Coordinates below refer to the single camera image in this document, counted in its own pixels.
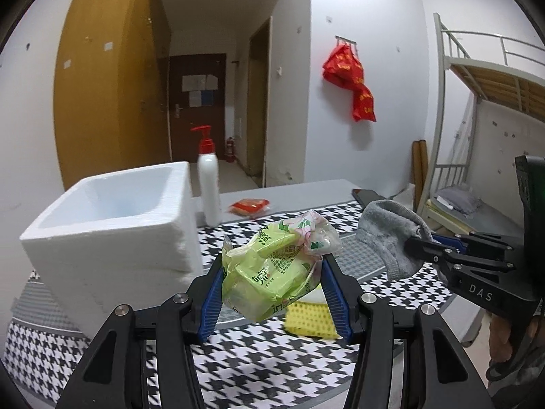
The small white paper notice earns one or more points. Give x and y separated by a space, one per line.
196 99

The red snack packet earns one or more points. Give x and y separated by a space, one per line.
249 207

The houndstooth tablecloth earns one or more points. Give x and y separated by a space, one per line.
255 370

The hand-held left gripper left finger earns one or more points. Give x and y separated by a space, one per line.
208 315

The white metal bunk bed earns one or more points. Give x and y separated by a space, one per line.
489 76

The red printed plastic bag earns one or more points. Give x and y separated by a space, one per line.
342 66
364 104

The red fire extinguisher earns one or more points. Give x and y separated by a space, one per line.
230 151

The brown wooden pole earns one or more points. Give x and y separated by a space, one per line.
423 159
415 162

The wide white paper notice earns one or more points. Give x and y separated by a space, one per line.
191 83

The dark brown entrance door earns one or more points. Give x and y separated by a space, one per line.
196 132

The black smartphone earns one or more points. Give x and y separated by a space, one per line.
362 196

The grey pillow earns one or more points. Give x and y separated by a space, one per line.
460 200

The metal wall hook rack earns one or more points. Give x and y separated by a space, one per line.
345 39

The grey sock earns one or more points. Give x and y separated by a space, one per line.
387 238

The wooden wardrobe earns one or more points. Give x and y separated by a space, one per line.
102 106

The white pump bottle red cap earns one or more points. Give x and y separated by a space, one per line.
209 187

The blue paper notice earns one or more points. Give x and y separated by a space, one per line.
207 98

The light wooden side door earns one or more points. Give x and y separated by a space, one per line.
259 106

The green tissue pack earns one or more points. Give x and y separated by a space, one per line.
264 272

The person's right hand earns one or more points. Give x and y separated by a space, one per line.
498 341

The yellow foam net sleeve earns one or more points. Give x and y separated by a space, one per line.
308 321

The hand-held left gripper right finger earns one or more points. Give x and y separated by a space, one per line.
336 311

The white foam box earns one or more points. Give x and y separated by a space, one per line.
106 238

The narrow white paper notice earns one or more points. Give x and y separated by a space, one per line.
208 82

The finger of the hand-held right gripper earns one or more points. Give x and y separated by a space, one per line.
451 243
425 250

